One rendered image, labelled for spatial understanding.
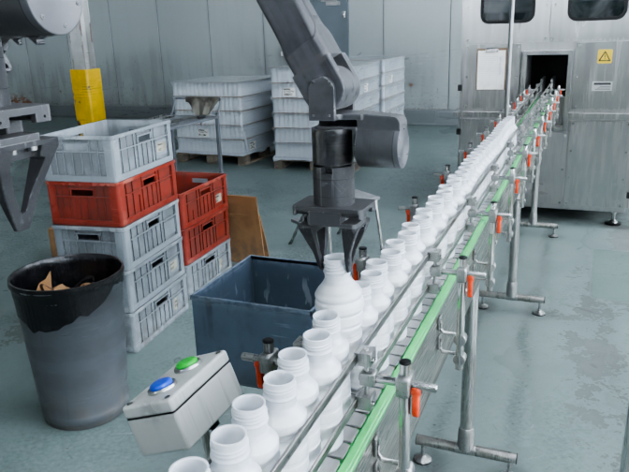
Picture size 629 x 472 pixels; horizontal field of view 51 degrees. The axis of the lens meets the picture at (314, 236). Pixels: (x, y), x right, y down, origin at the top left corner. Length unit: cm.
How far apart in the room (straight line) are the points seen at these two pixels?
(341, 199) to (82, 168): 253
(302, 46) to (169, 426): 50
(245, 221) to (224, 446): 388
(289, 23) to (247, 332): 86
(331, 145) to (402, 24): 1051
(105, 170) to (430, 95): 855
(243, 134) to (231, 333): 664
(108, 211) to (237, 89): 495
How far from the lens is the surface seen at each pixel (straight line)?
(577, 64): 548
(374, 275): 108
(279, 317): 150
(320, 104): 86
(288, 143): 776
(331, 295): 93
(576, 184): 561
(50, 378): 289
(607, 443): 287
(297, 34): 88
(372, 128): 86
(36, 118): 57
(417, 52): 1130
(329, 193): 88
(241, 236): 458
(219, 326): 159
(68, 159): 337
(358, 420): 99
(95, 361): 283
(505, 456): 253
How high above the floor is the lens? 154
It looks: 17 degrees down
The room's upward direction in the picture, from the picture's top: 2 degrees counter-clockwise
